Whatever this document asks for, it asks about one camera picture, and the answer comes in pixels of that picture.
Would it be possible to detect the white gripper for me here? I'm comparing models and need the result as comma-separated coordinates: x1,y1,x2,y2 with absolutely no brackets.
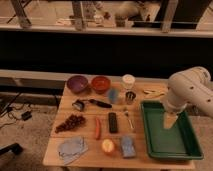
163,101,186,129

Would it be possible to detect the blue sponge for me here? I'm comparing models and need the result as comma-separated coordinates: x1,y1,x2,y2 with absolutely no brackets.
120,136,136,158

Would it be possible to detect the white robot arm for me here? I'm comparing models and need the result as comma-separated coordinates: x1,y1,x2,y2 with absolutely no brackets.
161,67,213,129

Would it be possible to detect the green plastic tray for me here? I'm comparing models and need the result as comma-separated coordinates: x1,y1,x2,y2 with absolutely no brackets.
140,101,204,160

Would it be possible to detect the banana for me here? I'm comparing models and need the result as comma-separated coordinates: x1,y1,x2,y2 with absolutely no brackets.
143,89,165,99

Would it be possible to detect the metal spoon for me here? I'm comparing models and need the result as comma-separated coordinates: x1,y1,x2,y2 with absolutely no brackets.
124,108,134,132

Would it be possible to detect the metal cup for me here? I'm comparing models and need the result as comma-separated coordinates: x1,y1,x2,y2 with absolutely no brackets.
125,91,136,104

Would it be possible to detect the white cup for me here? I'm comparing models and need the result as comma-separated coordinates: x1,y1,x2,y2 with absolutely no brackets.
122,74,135,90

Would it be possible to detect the black remote control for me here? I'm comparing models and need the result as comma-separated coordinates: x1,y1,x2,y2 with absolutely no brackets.
108,112,118,133

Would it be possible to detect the blue translucent cup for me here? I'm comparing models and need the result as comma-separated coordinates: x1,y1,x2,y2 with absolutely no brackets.
108,88,119,104

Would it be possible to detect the orange fruit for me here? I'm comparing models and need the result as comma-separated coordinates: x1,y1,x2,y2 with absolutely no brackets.
101,139,115,155

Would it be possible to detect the orange carrot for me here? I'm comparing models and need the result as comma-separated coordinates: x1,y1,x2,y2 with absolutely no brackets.
95,117,101,140

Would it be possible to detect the red bowl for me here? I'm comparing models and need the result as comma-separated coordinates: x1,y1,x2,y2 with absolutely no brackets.
91,76,111,94

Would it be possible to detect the bunch of dark grapes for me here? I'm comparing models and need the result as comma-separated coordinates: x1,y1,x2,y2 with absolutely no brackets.
55,114,86,133

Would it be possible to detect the purple bowl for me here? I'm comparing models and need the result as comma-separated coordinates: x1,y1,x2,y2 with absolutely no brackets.
67,75,88,94

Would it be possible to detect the blue grey cloth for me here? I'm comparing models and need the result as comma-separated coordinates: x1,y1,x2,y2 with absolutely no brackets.
58,136,88,165

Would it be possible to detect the person in background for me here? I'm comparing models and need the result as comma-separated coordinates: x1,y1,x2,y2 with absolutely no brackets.
115,0,145,27

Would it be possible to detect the black power adapter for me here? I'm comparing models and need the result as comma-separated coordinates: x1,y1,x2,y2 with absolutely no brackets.
21,111,32,121

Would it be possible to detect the black handled brush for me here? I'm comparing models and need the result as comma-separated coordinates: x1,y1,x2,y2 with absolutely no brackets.
72,99,112,111

